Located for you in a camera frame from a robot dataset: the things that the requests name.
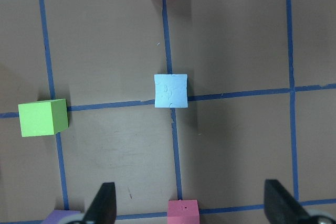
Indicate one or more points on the pink foam block near left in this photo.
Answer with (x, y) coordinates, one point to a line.
(183, 212)

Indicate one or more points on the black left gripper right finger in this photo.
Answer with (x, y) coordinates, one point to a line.
(281, 207)

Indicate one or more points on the light blue foam block left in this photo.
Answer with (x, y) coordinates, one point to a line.
(170, 91)

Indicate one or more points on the green foam block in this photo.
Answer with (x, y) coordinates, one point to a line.
(42, 118)

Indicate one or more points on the purple foam block left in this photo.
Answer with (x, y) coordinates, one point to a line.
(59, 216)

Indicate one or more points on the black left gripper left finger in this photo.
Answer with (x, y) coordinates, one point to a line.
(103, 208)

